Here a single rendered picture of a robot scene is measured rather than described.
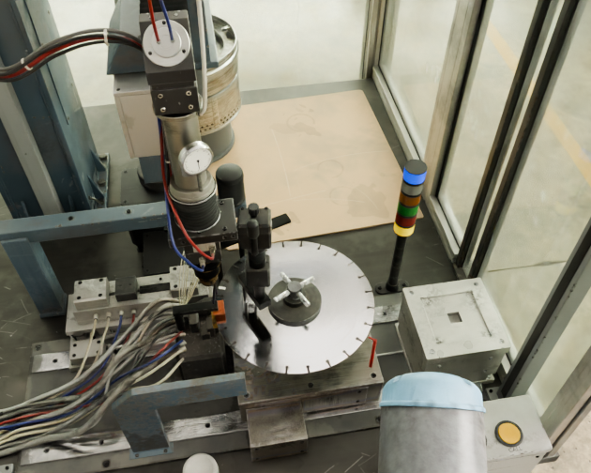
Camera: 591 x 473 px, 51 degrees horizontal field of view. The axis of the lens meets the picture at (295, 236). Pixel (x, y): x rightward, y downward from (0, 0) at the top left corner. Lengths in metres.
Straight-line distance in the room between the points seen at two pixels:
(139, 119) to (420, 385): 0.55
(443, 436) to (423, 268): 0.98
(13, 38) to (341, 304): 0.87
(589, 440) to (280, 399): 1.34
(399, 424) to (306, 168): 1.23
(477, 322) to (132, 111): 0.83
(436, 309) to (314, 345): 0.30
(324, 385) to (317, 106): 1.05
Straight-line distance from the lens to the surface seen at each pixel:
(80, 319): 1.48
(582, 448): 2.36
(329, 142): 1.93
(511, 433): 1.26
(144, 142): 0.99
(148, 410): 1.21
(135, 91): 0.93
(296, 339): 1.23
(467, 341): 1.33
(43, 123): 1.56
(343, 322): 1.26
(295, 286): 1.24
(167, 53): 0.82
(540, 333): 1.21
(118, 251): 1.69
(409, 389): 0.71
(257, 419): 1.30
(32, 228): 1.39
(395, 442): 0.69
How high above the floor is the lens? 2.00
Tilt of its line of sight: 49 degrees down
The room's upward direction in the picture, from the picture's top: straight up
